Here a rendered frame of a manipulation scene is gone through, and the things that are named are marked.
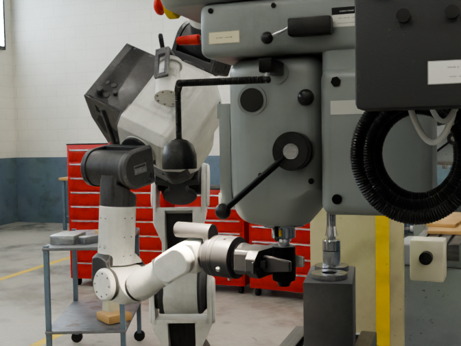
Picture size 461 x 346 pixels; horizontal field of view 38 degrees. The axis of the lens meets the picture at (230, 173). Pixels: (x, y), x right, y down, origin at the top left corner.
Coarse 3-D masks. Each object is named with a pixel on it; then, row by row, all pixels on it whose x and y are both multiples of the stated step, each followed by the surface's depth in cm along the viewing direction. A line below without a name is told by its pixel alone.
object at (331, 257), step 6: (324, 246) 174; (330, 246) 173; (336, 246) 173; (324, 252) 174; (330, 252) 173; (336, 252) 173; (324, 258) 174; (330, 258) 173; (336, 258) 173; (324, 264) 174; (330, 264) 173; (336, 264) 173
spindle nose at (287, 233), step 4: (272, 228) 131; (292, 228) 130; (272, 232) 131; (284, 232) 130; (288, 232) 130; (292, 232) 130; (272, 236) 131; (280, 236) 130; (284, 236) 130; (288, 236) 130; (292, 236) 130
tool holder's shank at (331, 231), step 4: (328, 216) 174; (332, 216) 174; (328, 220) 174; (332, 220) 174; (328, 224) 174; (332, 224) 173; (328, 228) 174; (332, 228) 173; (328, 232) 174; (332, 232) 173; (336, 232) 174; (328, 236) 174; (332, 236) 173
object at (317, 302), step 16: (320, 272) 166; (336, 272) 166; (352, 272) 172; (304, 288) 161; (320, 288) 160; (336, 288) 159; (352, 288) 159; (304, 304) 161; (320, 304) 160; (336, 304) 160; (352, 304) 159; (304, 320) 162; (320, 320) 161; (336, 320) 160; (352, 320) 159; (304, 336) 162; (320, 336) 161; (336, 336) 160; (352, 336) 159
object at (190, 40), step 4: (180, 36) 147; (184, 36) 147; (188, 36) 146; (192, 36) 146; (196, 36) 145; (200, 36) 146; (176, 40) 147; (180, 40) 147; (184, 40) 146; (188, 40) 146; (192, 40) 146; (196, 40) 145; (200, 40) 146; (180, 44) 147; (184, 44) 147; (188, 44) 147; (192, 44) 146; (196, 44) 146
